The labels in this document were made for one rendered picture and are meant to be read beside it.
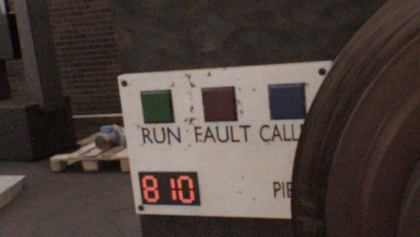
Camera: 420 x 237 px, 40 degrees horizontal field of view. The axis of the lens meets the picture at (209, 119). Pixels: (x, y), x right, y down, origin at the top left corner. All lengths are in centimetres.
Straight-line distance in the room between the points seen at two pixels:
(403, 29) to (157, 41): 33
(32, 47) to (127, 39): 503
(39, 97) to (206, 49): 514
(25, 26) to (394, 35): 538
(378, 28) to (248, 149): 25
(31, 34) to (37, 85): 49
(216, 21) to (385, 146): 29
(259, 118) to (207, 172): 10
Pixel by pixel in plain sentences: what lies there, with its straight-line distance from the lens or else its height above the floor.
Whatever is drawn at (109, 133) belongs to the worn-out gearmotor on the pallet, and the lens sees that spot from 516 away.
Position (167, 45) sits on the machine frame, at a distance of 70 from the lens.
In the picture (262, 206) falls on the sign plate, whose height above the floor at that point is 107.
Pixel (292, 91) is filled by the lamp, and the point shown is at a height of 121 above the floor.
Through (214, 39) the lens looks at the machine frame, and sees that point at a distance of 68.
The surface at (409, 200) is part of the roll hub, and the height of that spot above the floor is 117.
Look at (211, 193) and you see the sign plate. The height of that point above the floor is 109.
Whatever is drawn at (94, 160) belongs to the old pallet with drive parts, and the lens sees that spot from 509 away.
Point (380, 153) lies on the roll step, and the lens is 47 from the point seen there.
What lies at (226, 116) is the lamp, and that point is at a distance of 66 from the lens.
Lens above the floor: 131
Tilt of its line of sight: 11 degrees down
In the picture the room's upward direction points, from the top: 6 degrees counter-clockwise
